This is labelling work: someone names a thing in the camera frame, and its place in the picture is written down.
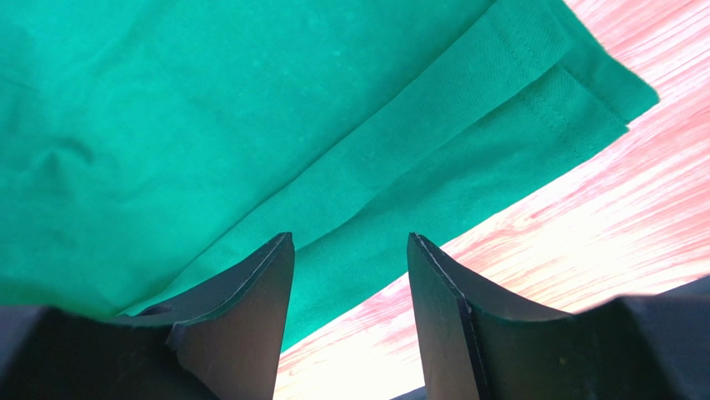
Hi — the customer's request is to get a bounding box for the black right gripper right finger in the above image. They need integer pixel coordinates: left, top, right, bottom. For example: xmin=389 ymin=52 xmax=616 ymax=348
xmin=407 ymin=233 xmax=709 ymax=399

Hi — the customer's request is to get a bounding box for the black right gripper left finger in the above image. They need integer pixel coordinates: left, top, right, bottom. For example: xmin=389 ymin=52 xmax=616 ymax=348
xmin=1 ymin=233 xmax=295 ymax=399

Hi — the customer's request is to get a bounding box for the green t shirt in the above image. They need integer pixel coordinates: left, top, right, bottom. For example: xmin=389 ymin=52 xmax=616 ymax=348
xmin=1 ymin=1 xmax=658 ymax=347

